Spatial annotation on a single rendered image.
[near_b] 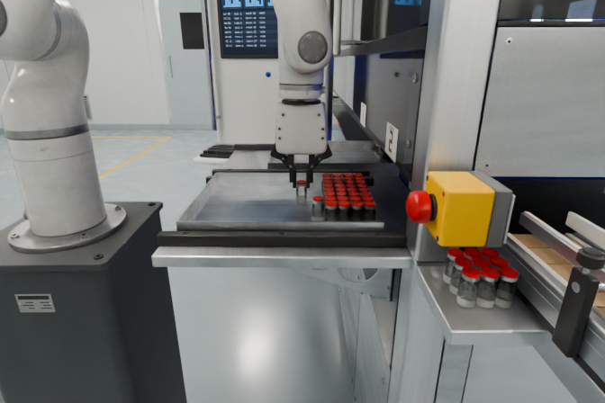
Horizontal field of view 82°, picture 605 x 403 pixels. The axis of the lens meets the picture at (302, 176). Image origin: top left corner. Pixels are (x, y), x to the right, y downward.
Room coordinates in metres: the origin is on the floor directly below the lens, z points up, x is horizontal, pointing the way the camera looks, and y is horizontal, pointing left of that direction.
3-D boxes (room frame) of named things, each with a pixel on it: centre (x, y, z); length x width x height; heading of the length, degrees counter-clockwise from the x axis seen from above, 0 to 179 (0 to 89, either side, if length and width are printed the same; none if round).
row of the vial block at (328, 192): (0.64, -0.05, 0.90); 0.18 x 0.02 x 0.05; 179
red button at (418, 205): (0.39, -0.15, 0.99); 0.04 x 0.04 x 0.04; 89
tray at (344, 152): (0.98, -0.08, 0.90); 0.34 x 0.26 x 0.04; 89
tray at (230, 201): (0.64, 0.04, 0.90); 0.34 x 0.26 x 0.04; 89
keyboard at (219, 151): (1.33, 0.19, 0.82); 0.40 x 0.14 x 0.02; 78
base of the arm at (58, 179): (0.60, 0.44, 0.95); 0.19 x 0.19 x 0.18
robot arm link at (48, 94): (0.63, 0.45, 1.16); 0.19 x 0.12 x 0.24; 9
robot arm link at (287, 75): (0.67, 0.00, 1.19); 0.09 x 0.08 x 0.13; 9
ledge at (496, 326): (0.37, -0.23, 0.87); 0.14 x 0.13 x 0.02; 89
